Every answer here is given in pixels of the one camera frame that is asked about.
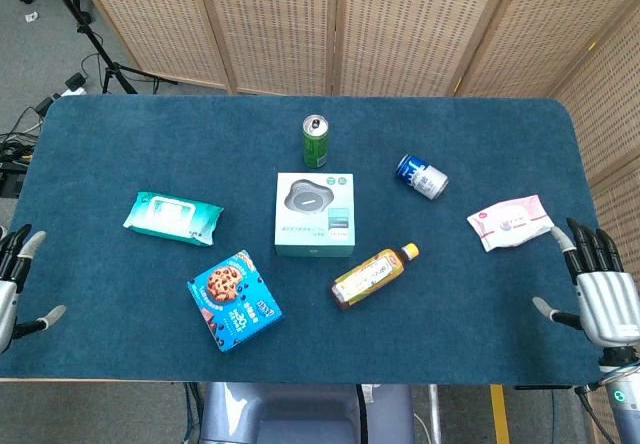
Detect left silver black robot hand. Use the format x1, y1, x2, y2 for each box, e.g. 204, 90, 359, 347
0, 223, 67, 355

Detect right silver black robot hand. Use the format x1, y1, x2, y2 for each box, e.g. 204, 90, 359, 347
531, 217, 640, 349

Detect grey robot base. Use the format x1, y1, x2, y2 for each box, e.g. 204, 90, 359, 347
198, 382, 416, 444

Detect pink white wet wipes pack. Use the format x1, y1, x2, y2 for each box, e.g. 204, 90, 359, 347
466, 194, 556, 253

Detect green wet wipes pack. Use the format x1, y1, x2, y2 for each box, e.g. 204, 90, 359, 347
122, 191, 225, 248

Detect blue white drink can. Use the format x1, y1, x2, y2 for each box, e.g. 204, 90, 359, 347
395, 153, 449, 201

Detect white power strip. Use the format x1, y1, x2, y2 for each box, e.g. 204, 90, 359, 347
59, 72, 89, 97

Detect blue cookie box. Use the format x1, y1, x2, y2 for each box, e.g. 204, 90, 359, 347
186, 249, 284, 354

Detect yellow cap tea bottle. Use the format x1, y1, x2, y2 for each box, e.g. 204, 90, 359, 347
328, 242, 421, 312

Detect black tripod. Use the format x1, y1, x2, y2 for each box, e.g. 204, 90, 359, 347
37, 0, 177, 95

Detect blue table mat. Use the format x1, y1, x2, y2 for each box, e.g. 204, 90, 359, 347
0, 94, 604, 386

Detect white box with speaker picture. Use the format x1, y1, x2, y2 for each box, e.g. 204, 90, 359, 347
274, 172, 357, 258

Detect green drink can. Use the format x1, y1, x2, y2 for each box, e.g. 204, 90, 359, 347
302, 114, 330, 169

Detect black floor cables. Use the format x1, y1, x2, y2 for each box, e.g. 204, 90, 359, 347
0, 53, 109, 200

